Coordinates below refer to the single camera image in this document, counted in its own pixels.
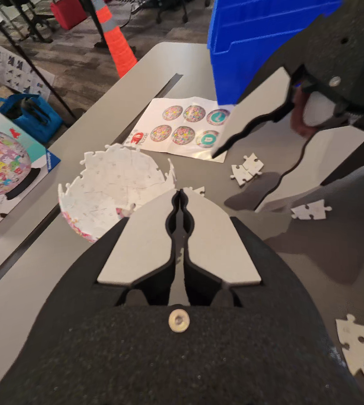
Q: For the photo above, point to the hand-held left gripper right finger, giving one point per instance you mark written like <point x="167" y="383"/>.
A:
<point x="223" y="250"/>

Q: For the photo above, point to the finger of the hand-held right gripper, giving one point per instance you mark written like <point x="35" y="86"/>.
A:
<point x="327" y="158"/>
<point x="258" y="107"/>

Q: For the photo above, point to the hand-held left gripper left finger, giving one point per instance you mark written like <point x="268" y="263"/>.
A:
<point x="137" y="250"/>

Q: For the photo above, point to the colourful puzzle ball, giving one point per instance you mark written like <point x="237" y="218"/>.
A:
<point x="112" y="190"/>

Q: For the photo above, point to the puzzle instruction leaflet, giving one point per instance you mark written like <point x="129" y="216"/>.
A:
<point x="182" y="126"/>

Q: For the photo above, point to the teal puzzle box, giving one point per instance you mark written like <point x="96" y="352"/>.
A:
<point x="11" y="177"/>

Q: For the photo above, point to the person's right hand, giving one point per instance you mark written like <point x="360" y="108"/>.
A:
<point x="302" y="114"/>

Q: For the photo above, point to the blue plastic bin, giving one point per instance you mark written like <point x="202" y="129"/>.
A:
<point x="264" y="44"/>

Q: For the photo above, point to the orange plastic object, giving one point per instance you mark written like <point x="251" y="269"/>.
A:
<point x="115" y="44"/>

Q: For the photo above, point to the printed paper sheet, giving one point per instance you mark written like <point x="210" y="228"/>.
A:
<point x="17" y="69"/>

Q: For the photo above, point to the black furniture frame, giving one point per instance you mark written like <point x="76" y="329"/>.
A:
<point x="23" y="57"/>

